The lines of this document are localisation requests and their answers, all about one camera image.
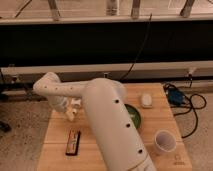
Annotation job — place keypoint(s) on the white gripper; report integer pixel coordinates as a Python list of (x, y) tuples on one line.
[(59, 104)]

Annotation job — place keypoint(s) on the green ceramic bowl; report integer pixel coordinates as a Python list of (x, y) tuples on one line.
[(134, 115)]

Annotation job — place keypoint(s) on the white paper cup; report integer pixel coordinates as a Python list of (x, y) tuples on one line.
[(164, 142)]

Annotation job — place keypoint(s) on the blue device on floor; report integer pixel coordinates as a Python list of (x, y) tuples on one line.
[(175, 97)]

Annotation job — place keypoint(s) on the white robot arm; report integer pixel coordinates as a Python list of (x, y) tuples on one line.
[(120, 144)]

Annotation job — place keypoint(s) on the small white soap bar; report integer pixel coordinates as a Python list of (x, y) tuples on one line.
[(146, 100)]

